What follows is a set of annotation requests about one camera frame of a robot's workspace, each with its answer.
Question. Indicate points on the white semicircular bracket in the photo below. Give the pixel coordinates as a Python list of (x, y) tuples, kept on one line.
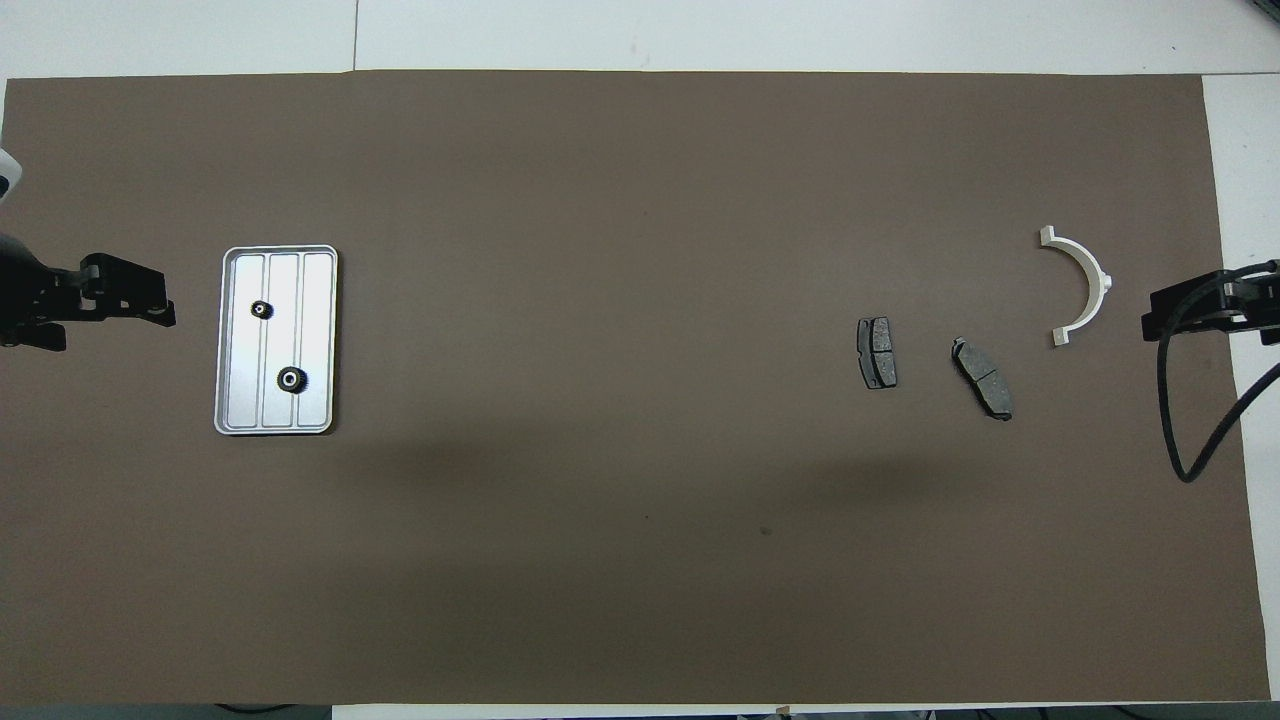
[(1092, 275)]

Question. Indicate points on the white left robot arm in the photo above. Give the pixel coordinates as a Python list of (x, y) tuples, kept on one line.
[(8, 175)]

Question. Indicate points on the long curved grey brake pad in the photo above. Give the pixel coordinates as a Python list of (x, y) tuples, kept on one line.
[(982, 378)]

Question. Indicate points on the silver metal tray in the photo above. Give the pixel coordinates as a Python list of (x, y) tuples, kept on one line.
[(315, 340)]

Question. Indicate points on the brown table mat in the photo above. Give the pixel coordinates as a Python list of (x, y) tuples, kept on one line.
[(640, 560)]

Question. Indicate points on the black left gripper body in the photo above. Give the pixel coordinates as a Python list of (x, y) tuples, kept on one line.
[(35, 295)]

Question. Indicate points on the short rectangular grey brake pad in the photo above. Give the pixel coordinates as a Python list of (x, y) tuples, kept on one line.
[(878, 353)]

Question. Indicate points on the small black bearing gear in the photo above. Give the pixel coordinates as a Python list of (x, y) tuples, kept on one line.
[(262, 310)]

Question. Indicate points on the large black bearing gear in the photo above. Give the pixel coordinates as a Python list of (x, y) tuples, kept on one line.
[(291, 379)]

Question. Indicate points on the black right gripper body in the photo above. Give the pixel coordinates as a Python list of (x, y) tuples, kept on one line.
[(1255, 300)]

